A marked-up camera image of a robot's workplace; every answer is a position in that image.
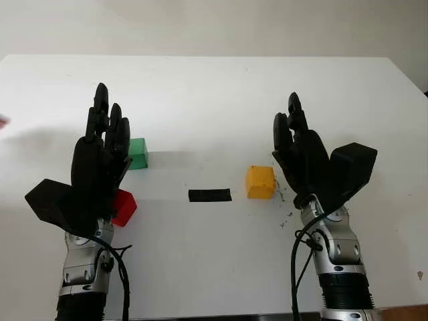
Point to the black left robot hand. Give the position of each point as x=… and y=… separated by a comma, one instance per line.
x=88, y=167

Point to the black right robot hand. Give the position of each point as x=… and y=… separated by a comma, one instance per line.
x=307, y=160

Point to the green block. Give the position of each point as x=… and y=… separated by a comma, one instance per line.
x=138, y=154

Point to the yellow block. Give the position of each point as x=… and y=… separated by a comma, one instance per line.
x=259, y=182

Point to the red block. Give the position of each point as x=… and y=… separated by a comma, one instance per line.
x=126, y=207

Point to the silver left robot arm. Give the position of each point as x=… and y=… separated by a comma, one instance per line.
x=83, y=267

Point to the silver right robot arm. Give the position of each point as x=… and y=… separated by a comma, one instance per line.
x=344, y=244

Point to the black tape strip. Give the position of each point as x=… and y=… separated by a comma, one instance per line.
x=210, y=195

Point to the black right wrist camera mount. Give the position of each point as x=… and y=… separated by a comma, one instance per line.
x=354, y=167

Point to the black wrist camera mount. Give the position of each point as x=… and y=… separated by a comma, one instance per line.
x=53, y=204
x=354, y=167

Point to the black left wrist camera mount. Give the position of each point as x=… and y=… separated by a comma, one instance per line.
x=53, y=204

